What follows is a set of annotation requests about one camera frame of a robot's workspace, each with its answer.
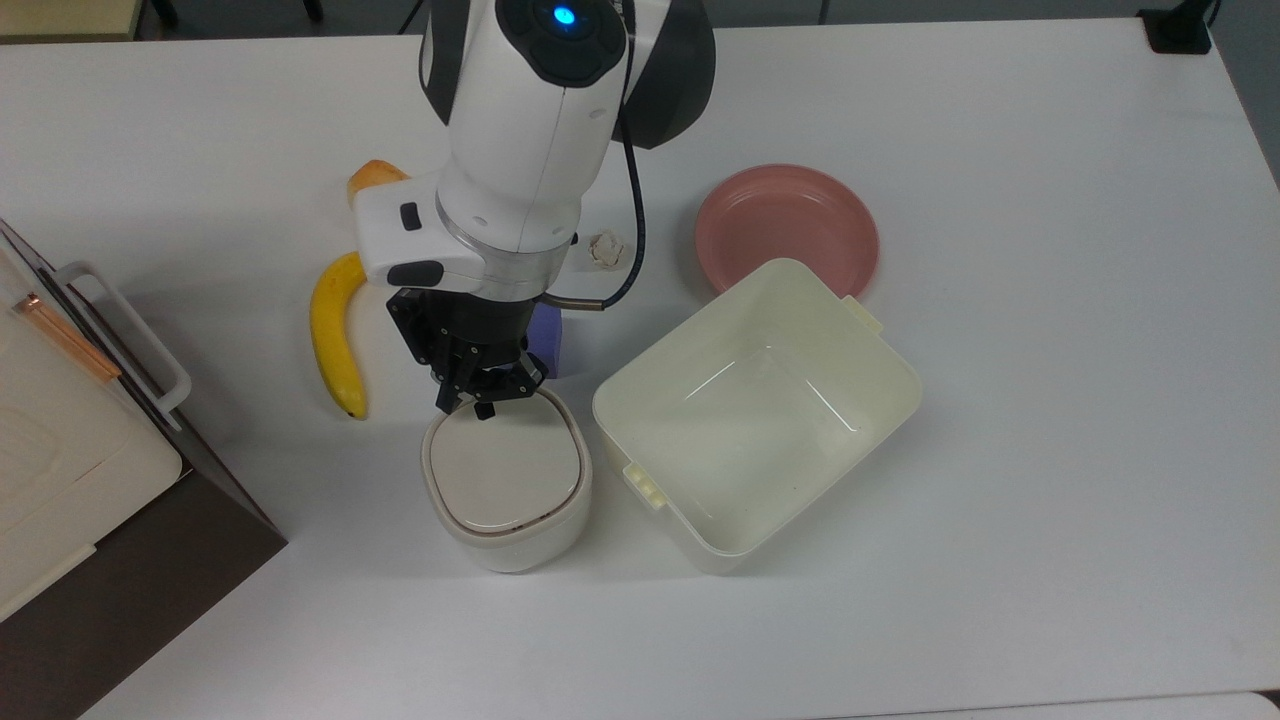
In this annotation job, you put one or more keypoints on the dark brown drawer cabinet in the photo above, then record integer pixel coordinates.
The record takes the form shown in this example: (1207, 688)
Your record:
(130, 600)

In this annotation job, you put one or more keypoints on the yellow toy banana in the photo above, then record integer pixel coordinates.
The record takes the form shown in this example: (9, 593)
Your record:
(335, 340)

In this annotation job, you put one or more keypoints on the purple cube block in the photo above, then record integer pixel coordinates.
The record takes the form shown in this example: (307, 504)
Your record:
(548, 340)

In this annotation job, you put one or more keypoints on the black stand base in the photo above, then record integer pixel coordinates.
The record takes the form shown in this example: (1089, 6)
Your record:
(1180, 28)

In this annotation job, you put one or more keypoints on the crumpled white paper ball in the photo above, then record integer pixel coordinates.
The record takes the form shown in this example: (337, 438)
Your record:
(606, 249)

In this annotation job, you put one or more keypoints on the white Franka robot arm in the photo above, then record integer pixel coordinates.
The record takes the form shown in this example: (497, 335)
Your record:
(520, 130)

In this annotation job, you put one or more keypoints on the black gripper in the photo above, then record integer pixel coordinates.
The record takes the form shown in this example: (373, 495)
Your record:
(465, 335)

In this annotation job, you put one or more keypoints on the small white lidded trash can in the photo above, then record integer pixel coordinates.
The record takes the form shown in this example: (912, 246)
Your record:
(505, 480)

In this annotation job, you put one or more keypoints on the orange toy bread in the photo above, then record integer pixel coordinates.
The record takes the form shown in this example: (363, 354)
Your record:
(372, 178)

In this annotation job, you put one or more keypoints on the cream plastic storage box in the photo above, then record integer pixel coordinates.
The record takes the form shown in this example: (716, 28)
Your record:
(760, 430)

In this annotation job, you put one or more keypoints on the pink plastic plate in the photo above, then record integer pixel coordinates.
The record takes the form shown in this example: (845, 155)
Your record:
(790, 220)

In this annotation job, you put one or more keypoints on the cream toy fridge cabinet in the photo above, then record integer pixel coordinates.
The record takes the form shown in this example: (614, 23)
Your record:
(60, 480)

